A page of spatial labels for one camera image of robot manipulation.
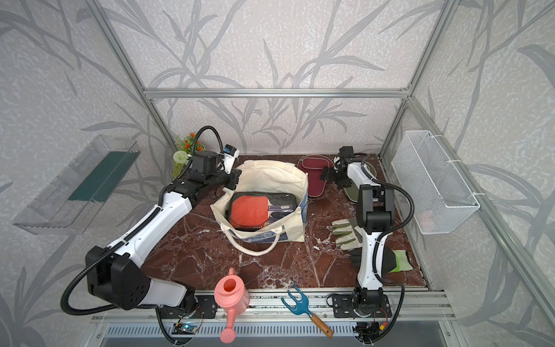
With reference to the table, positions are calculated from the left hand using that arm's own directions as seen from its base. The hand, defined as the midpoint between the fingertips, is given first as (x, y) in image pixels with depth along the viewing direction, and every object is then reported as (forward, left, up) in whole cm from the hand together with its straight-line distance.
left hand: (239, 170), depth 81 cm
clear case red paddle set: (-10, -6, -13) cm, 17 cm away
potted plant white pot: (+25, +32, -11) cm, 42 cm away
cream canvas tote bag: (+2, -11, -6) cm, 12 cm away
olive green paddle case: (+8, -51, -24) cm, 57 cm away
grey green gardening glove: (-16, -43, -23) cm, 52 cm away
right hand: (+13, -38, -20) cm, 45 cm away
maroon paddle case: (+23, -32, -21) cm, 45 cm away
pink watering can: (-39, -1, -14) cm, 41 cm away
